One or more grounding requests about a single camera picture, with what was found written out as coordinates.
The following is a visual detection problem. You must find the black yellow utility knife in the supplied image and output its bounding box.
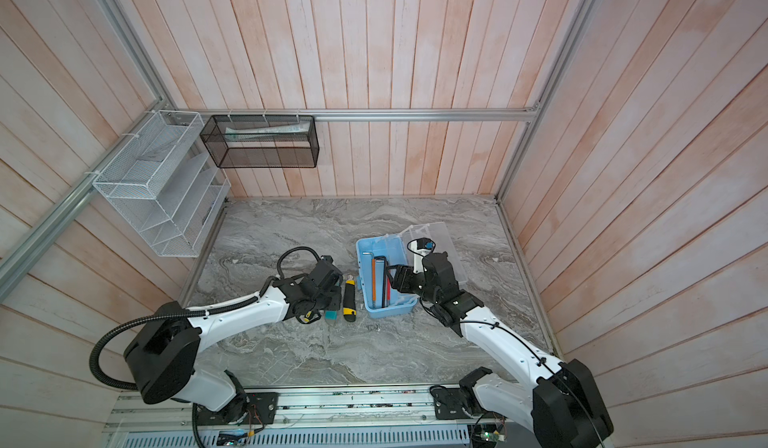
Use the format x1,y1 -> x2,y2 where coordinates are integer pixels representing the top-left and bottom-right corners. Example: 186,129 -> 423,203
342,275 -> 357,323

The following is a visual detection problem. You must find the right camera black cable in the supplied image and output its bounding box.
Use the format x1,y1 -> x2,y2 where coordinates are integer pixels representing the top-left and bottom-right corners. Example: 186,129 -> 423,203
406,237 -> 607,448

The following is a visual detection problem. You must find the aluminium mounting rail base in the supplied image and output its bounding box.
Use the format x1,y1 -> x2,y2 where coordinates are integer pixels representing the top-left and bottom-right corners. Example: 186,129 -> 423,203
100,384 -> 538,447

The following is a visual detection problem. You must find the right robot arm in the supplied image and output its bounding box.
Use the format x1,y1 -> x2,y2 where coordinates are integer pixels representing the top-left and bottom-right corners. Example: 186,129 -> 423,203
383,253 -> 614,447

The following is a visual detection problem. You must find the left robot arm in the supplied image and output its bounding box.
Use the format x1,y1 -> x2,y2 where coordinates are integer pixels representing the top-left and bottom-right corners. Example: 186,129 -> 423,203
124,256 -> 343,418

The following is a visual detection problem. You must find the black mesh basket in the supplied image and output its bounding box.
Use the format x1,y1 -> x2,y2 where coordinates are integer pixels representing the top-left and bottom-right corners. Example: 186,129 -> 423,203
201,114 -> 320,169

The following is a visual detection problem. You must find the horizontal aluminium wall rail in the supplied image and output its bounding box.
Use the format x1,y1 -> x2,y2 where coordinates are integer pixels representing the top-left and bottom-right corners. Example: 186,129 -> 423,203
196,107 -> 539,123

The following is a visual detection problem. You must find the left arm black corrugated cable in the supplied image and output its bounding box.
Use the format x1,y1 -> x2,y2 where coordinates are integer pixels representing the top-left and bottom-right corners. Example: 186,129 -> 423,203
88,246 -> 322,448

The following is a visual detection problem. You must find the blue plastic tool box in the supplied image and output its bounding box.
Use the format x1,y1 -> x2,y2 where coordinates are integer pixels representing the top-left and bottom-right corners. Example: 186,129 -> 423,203
355,222 -> 468,319

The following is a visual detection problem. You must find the white wire mesh shelf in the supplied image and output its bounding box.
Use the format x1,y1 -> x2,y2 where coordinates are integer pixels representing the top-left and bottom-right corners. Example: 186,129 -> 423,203
94,111 -> 230,258

